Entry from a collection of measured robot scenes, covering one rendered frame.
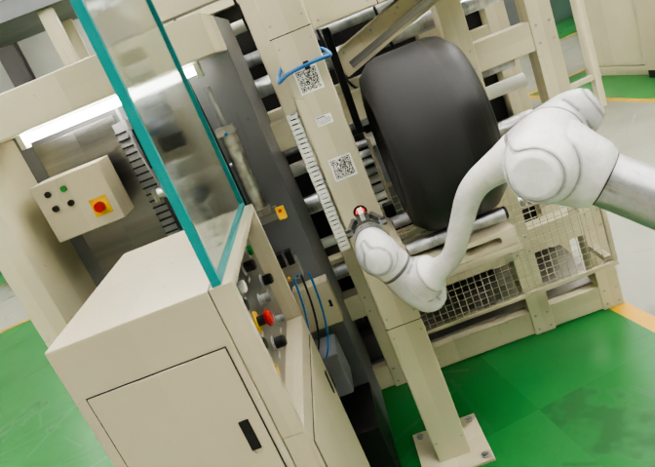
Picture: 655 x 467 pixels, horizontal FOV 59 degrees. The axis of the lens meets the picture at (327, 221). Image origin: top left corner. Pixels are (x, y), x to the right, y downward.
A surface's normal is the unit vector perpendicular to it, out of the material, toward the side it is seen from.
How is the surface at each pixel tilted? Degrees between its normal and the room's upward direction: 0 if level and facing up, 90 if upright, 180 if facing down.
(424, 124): 70
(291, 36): 90
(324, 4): 90
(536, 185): 85
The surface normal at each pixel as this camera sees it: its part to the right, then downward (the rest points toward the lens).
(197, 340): 0.05, 0.30
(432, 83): -0.19, -0.35
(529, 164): -0.51, 0.46
